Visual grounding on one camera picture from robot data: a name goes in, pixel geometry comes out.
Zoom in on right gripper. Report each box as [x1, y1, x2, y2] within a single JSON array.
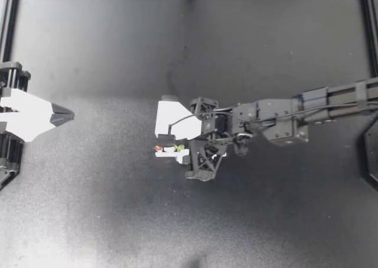
[[152, 96, 230, 182]]

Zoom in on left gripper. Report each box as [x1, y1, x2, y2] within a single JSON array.
[[0, 61, 75, 175]]

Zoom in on candy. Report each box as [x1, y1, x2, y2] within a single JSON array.
[[152, 144, 184, 153]]

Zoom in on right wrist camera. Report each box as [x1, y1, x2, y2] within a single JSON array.
[[154, 94, 205, 148]]

